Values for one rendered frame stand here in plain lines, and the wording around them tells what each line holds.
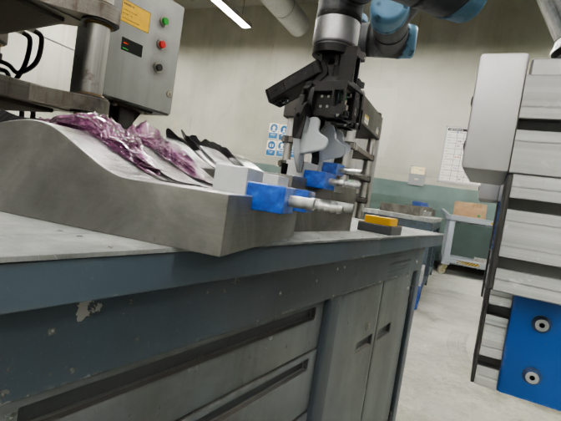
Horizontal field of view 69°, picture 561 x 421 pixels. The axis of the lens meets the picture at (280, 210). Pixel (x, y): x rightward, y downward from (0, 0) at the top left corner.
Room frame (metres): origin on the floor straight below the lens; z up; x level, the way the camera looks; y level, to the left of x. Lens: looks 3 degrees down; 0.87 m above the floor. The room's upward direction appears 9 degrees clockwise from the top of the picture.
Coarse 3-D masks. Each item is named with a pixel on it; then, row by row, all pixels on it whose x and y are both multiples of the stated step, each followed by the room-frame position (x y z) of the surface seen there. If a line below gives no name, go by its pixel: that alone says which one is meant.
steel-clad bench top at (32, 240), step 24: (0, 216) 0.38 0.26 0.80; (24, 216) 0.41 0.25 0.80; (0, 240) 0.29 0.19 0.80; (24, 240) 0.30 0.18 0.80; (48, 240) 0.31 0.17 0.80; (72, 240) 0.33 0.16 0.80; (96, 240) 0.34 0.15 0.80; (120, 240) 0.36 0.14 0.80; (288, 240) 0.54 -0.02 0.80; (312, 240) 0.59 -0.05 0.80; (336, 240) 0.64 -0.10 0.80; (360, 240) 0.73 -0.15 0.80
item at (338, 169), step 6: (324, 162) 1.00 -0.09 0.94; (330, 162) 1.03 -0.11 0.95; (324, 168) 0.99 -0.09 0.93; (330, 168) 0.99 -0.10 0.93; (336, 168) 0.98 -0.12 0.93; (342, 168) 0.99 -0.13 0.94; (336, 174) 0.98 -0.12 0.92; (342, 174) 1.01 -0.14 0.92; (354, 174) 0.97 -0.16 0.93; (360, 174) 0.96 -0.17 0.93
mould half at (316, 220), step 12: (180, 144) 0.83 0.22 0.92; (192, 156) 0.80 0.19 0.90; (216, 156) 0.89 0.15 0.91; (240, 156) 1.01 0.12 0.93; (204, 168) 0.75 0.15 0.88; (252, 168) 0.97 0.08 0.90; (300, 180) 0.66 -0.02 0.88; (324, 192) 0.74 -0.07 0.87; (336, 192) 0.78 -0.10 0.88; (348, 192) 0.83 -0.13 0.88; (300, 216) 0.68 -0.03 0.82; (312, 216) 0.71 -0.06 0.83; (324, 216) 0.75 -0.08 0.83; (336, 216) 0.80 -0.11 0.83; (348, 216) 0.84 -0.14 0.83; (300, 228) 0.68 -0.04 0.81; (312, 228) 0.72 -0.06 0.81; (324, 228) 0.76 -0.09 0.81; (336, 228) 0.80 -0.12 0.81; (348, 228) 0.85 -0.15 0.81
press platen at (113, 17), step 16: (32, 0) 1.05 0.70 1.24; (48, 0) 1.07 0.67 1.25; (64, 0) 1.08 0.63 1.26; (80, 0) 1.09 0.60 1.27; (96, 0) 1.10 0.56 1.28; (64, 16) 1.13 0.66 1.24; (80, 16) 1.12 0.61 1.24; (96, 16) 1.11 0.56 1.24; (112, 16) 1.13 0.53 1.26; (16, 32) 1.41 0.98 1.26; (32, 32) 1.38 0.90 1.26; (32, 64) 1.48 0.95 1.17
